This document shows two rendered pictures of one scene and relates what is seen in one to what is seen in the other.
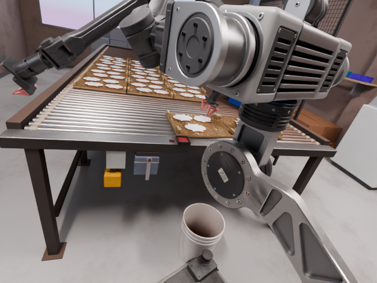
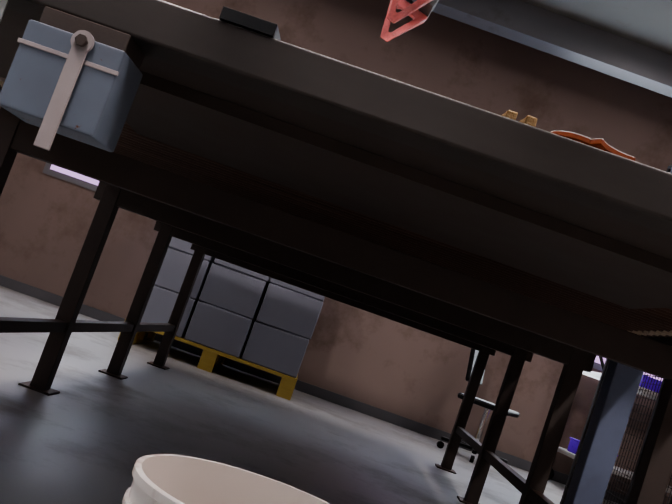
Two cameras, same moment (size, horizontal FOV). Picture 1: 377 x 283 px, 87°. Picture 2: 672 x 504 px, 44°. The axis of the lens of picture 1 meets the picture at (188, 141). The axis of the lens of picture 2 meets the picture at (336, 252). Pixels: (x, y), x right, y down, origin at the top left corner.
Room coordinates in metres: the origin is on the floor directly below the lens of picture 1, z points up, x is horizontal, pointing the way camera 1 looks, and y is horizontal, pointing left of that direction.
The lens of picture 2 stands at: (0.09, -0.58, 0.59)
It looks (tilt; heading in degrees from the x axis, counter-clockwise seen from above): 5 degrees up; 22
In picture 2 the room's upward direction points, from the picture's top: 19 degrees clockwise
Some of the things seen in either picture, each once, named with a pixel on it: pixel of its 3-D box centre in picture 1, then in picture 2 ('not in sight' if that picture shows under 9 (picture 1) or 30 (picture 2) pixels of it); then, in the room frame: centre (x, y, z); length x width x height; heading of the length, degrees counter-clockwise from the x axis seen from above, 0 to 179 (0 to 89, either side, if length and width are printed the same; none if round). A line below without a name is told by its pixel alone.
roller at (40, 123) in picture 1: (202, 135); not in sight; (1.22, -0.09, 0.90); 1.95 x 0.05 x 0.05; 110
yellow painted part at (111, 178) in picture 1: (113, 166); not in sight; (0.90, 0.39, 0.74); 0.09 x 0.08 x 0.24; 110
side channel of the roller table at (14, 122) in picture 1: (88, 62); not in sight; (2.70, 1.52, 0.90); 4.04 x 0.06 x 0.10; 20
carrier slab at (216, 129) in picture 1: (198, 124); not in sight; (1.31, -0.05, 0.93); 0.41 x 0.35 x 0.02; 114
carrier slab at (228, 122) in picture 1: (247, 127); not in sight; (1.48, -0.43, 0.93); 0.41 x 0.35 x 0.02; 115
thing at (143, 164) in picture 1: (145, 162); (70, 89); (0.96, 0.22, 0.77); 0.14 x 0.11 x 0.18; 110
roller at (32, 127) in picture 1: (205, 138); not in sight; (1.17, -0.10, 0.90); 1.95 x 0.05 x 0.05; 110
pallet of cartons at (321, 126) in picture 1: (298, 124); not in sight; (4.19, -2.22, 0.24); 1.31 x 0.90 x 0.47; 23
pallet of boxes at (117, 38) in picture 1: (118, 54); (240, 284); (5.70, 2.36, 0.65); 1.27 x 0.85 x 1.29; 113
